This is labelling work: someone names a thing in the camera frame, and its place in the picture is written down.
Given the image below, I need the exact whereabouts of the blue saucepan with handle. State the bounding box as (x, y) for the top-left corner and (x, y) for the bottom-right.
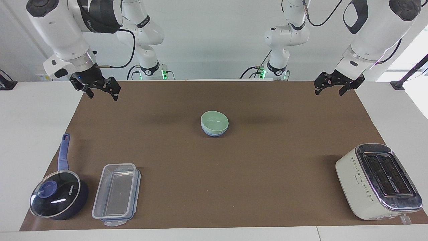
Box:
(29, 133), (89, 221)

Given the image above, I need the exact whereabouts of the black cable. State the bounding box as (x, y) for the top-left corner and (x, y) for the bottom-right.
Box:
(126, 65), (141, 81)
(249, 50), (272, 79)
(377, 38), (402, 64)
(302, 0), (345, 27)
(99, 28), (137, 69)

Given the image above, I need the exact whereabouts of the black stand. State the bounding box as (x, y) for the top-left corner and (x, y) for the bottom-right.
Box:
(390, 54), (428, 91)
(0, 69), (18, 91)

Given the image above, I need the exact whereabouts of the glass lid with blue knob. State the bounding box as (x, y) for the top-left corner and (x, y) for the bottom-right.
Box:
(29, 170), (82, 218)

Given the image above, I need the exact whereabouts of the blue bowl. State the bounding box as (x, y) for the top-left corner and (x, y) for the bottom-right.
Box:
(201, 125), (229, 137)

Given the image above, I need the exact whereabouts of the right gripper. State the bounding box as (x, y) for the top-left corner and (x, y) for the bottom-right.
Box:
(69, 63), (121, 101)

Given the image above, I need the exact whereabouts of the green bowl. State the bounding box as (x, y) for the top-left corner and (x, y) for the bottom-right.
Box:
(201, 111), (229, 135)

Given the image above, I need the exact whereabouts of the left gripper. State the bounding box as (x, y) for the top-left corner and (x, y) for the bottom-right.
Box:
(314, 69), (365, 96)

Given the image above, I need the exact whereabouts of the white toaster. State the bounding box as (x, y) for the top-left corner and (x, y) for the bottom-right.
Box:
(335, 143), (423, 221)

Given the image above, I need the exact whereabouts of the clear plastic container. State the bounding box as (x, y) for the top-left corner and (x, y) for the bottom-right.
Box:
(92, 163), (137, 220)

